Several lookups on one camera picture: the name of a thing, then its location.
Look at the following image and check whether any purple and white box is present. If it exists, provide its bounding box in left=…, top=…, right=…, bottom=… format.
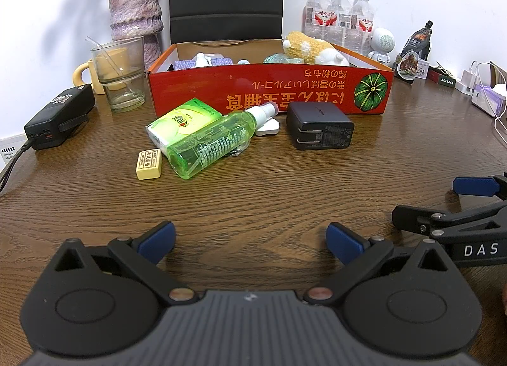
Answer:
left=471, top=83, right=507, bottom=118

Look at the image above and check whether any purple knit pouch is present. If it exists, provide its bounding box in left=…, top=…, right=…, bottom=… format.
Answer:
left=174, top=56, right=234, bottom=71

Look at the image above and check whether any yellow and white plush toy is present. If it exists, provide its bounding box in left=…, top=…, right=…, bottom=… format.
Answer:
left=282, top=31, right=350, bottom=67

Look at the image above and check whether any small white plastic object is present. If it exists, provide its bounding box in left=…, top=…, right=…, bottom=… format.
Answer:
left=254, top=118, right=280, bottom=137

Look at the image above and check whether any dark sauce pouch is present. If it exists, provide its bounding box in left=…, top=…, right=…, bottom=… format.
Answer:
left=395, top=20, right=433, bottom=82

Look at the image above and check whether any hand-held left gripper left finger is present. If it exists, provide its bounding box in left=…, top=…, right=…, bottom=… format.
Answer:
left=49, top=221, right=195, bottom=305

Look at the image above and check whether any yellow eraser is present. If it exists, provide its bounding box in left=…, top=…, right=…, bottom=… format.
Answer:
left=135, top=149, right=163, bottom=180

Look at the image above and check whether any red cardboard box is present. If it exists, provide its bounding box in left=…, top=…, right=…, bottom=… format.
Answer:
left=144, top=38, right=396, bottom=118

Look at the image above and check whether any iridescent sheer cloth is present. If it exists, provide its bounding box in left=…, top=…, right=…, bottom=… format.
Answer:
left=263, top=53, right=304, bottom=65

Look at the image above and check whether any white labelled box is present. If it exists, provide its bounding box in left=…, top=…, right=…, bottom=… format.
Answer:
left=0, top=134, right=29, bottom=177

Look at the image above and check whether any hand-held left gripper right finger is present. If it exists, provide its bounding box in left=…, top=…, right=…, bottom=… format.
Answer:
left=303, top=221, right=454, bottom=305

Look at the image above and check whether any wooden desktop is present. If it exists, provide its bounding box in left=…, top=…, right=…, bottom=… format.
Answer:
left=0, top=61, right=507, bottom=366

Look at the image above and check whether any white wall charger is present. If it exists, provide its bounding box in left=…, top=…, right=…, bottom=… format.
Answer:
left=455, top=69, right=482, bottom=95

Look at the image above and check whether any purple ceramic vase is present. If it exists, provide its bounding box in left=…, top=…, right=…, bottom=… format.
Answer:
left=108, top=0, right=164, bottom=72

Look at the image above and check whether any black cable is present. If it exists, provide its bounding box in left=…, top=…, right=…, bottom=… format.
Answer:
left=0, top=138, right=34, bottom=192

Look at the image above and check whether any black power adapter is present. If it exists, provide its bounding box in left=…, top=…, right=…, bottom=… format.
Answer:
left=286, top=102, right=355, bottom=151

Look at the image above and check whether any clear water bottle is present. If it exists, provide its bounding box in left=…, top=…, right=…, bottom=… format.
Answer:
left=350, top=0, right=375, bottom=56
left=329, top=0, right=353, bottom=52
left=304, top=0, right=332, bottom=44

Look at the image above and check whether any white cable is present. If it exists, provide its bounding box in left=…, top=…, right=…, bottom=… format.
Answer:
left=473, top=59, right=507, bottom=145

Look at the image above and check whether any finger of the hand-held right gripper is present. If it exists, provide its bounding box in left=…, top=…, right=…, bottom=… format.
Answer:
left=392, top=200, right=507, bottom=240
left=452, top=172, right=507, bottom=197

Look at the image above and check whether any clear glass cup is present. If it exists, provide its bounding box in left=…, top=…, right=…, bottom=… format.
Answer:
left=90, top=36, right=145, bottom=114

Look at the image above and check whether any green spray bottle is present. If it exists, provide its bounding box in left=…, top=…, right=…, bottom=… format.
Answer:
left=166, top=103, right=280, bottom=180

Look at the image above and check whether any dark red flat box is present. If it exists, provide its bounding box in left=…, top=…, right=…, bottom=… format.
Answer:
left=428, top=67, right=458, bottom=87

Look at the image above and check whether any yellow mug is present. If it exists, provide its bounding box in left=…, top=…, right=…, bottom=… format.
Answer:
left=74, top=47, right=131, bottom=94

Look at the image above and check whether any black power bank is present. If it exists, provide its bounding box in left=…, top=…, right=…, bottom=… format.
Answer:
left=24, top=84, right=96, bottom=151

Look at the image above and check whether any brown cardboard piece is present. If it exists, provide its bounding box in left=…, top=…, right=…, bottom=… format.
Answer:
left=490, top=60, right=507, bottom=85

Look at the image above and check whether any green tissue packet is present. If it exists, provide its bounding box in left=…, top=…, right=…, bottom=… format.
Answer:
left=146, top=98, right=222, bottom=153

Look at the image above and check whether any white robot speaker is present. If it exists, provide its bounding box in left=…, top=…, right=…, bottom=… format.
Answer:
left=368, top=28, right=397, bottom=64

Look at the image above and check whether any clear glass straw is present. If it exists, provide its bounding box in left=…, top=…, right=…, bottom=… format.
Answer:
left=86, top=36, right=140, bottom=98

